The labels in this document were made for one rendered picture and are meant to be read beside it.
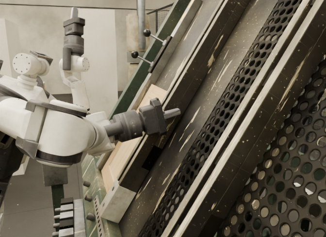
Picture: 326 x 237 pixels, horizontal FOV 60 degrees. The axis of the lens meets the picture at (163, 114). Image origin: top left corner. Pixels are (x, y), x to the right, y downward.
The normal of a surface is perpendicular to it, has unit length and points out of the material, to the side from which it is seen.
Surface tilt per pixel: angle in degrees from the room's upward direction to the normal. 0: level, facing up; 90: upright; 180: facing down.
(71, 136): 88
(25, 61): 79
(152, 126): 90
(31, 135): 90
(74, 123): 88
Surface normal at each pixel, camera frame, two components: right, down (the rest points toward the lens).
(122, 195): 0.30, 0.22
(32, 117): 0.74, 0.15
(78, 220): 0.00, -0.97
